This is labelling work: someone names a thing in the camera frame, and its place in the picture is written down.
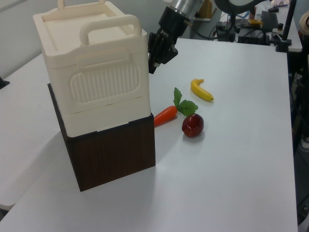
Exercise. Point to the red toy apple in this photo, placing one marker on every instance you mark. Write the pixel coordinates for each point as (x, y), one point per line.
(192, 125)

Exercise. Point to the yellow wooden panel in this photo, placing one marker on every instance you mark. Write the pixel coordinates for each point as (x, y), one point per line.
(206, 10)

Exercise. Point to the black equipment block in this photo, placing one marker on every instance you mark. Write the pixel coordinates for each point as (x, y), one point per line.
(225, 31)

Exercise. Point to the cream cabinet door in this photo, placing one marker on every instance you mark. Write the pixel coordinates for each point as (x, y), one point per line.
(147, 82)

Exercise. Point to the black electronics box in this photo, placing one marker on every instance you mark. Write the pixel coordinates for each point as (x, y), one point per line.
(253, 37)

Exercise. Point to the black computer mouse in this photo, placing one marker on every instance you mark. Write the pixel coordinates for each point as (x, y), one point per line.
(274, 9)

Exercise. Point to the orange toy carrot with leaves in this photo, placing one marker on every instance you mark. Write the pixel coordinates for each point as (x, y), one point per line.
(166, 116)

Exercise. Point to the yellow toy banana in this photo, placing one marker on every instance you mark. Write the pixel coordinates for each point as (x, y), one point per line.
(200, 91)

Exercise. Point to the dark brown wooden drawer box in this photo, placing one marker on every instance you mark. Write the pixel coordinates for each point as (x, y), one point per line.
(113, 154)

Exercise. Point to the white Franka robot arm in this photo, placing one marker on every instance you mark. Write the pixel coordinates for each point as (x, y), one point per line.
(188, 6)

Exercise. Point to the small yellow object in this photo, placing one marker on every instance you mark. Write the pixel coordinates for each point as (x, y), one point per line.
(254, 22)

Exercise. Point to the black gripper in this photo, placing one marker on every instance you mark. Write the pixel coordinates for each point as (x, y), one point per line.
(172, 23)

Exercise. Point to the cream plastic cabinet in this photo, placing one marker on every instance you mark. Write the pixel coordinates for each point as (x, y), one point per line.
(96, 79)

